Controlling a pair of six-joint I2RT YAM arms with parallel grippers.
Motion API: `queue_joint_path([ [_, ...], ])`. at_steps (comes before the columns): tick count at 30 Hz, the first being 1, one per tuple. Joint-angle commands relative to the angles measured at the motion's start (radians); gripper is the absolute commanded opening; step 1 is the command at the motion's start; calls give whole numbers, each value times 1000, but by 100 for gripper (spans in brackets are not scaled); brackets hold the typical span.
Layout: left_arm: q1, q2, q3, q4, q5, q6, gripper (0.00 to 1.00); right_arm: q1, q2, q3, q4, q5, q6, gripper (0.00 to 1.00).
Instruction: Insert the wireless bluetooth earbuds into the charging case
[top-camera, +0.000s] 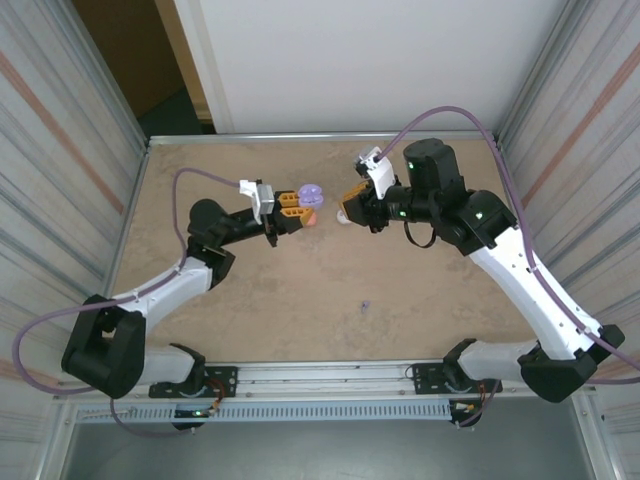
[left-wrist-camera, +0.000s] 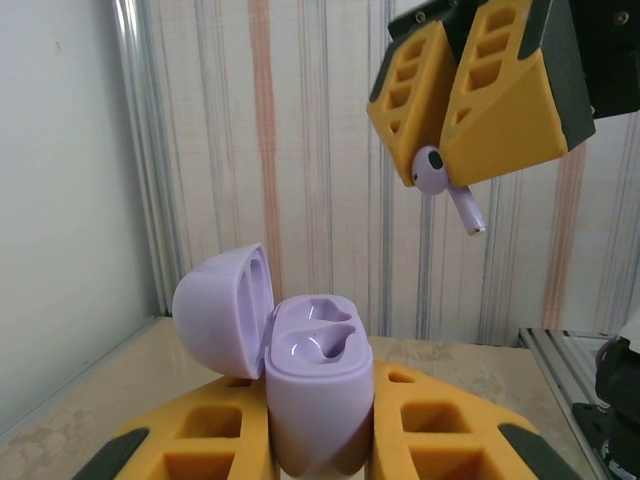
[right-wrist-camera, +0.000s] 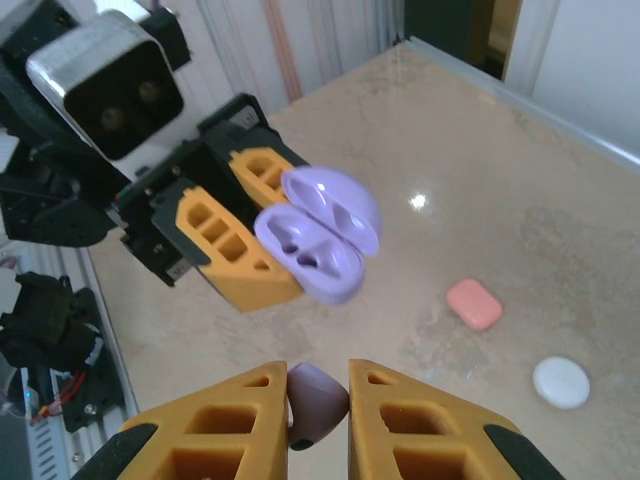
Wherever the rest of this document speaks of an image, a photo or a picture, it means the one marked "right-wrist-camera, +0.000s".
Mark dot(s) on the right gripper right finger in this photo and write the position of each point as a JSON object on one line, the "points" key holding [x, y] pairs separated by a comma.
{"points": [[365, 420]]}

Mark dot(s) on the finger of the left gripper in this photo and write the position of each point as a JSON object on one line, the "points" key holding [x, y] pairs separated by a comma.
{"points": [[250, 285], [245, 165]]}

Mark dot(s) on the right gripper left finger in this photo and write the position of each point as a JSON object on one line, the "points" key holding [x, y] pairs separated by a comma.
{"points": [[270, 415]]}

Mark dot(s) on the purple earbud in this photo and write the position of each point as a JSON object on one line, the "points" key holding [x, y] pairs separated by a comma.
{"points": [[315, 395]]}

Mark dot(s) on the purple earbud charging case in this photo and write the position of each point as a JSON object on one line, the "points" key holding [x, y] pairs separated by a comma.
{"points": [[320, 270]]}

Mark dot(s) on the pink earbud charging case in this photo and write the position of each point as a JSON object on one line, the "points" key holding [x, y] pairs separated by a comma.
{"points": [[475, 305]]}

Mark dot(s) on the white earbud charging case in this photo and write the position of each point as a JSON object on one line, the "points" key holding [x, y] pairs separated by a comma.
{"points": [[561, 382]]}

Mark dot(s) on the brown wooden door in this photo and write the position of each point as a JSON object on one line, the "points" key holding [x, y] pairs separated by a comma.
{"points": [[492, 25]]}

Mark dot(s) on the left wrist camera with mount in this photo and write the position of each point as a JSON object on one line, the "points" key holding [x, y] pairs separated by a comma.
{"points": [[120, 95]]}

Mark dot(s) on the aluminium mounting rail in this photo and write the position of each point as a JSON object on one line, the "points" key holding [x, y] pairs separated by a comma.
{"points": [[112, 340]]}

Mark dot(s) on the aluminium table edge rail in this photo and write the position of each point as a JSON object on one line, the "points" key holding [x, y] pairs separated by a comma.
{"points": [[525, 100]]}

